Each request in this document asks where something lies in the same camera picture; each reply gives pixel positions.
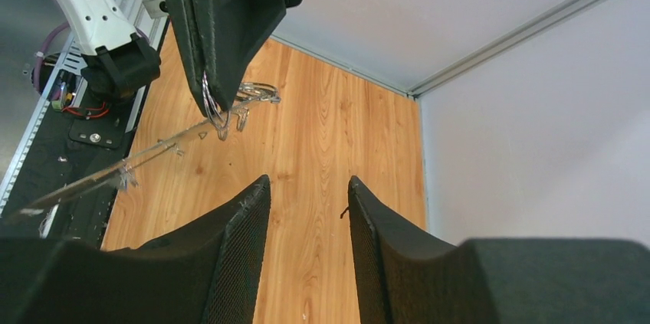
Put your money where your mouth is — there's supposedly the metal split keyring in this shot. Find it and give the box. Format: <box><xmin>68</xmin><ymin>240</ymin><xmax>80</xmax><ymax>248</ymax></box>
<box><xmin>201</xmin><ymin>72</ymin><xmax>231</xmax><ymax>141</ymax></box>

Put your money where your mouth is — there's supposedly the white slotted cable duct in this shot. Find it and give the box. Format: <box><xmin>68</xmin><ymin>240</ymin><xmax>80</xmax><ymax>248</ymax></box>
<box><xmin>1</xmin><ymin>34</ymin><xmax>85</xmax><ymax>211</ymax></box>

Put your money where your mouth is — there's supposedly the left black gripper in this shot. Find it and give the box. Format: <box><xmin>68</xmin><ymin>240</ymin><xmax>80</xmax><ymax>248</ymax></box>
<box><xmin>143</xmin><ymin>0</ymin><xmax>303</xmax><ymax>117</ymax></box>

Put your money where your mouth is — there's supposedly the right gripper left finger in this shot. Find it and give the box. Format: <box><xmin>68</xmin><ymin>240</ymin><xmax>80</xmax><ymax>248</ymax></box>
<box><xmin>1</xmin><ymin>175</ymin><xmax>271</xmax><ymax>323</ymax></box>

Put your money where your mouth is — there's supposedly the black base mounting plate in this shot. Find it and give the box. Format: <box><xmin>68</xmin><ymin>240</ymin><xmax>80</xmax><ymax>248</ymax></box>
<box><xmin>1</xmin><ymin>87</ymin><xmax>149</xmax><ymax>247</ymax></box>

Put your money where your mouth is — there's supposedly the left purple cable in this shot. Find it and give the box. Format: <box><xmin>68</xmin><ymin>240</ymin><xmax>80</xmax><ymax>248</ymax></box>
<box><xmin>31</xmin><ymin>22</ymin><xmax>72</xmax><ymax>97</ymax></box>

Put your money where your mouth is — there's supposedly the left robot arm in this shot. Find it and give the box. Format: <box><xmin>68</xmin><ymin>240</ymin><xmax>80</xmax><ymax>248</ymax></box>
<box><xmin>56</xmin><ymin>0</ymin><xmax>302</xmax><ymax>119</ymax></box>

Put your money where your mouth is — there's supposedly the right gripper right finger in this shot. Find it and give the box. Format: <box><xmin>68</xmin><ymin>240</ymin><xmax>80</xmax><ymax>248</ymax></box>
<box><xmin>347</xmin><ymin>176</ymin><xmax>649</xmax><ymax>323</ymax></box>

